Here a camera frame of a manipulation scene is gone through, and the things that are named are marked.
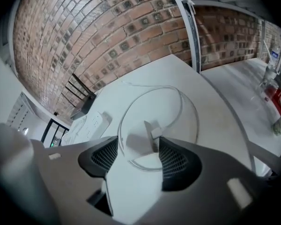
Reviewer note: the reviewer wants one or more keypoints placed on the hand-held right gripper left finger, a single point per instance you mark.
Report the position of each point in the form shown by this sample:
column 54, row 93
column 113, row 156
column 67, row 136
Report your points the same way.
column 98, row 157

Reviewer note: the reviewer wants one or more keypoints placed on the white charger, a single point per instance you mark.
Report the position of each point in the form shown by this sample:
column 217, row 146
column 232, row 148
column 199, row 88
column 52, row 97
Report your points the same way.
column 138, row 145

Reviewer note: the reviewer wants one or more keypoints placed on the white metal shelf frame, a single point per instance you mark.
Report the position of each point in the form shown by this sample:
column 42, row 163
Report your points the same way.
column 192, row 29

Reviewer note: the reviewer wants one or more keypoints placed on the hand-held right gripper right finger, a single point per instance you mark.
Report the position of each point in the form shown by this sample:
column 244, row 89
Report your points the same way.
column 180, row 166

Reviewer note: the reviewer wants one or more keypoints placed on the white power strip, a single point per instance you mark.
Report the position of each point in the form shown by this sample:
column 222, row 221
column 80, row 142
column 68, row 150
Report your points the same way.
column 96, row 125

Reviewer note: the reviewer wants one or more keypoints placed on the black router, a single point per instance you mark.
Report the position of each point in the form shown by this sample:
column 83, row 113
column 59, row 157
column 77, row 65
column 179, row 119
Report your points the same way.
column 83, row 105

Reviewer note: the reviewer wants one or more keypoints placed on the black window frame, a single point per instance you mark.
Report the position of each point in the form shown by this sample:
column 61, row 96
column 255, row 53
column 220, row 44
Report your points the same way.
column 53, row 132

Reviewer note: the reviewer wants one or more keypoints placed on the red label plastic bottle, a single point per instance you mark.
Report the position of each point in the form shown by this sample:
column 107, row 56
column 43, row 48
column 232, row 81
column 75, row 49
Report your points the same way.
column 279, row 99

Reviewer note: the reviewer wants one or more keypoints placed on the clear plastic bottle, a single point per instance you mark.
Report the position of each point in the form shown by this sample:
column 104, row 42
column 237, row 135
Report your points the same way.
column 269, row 72

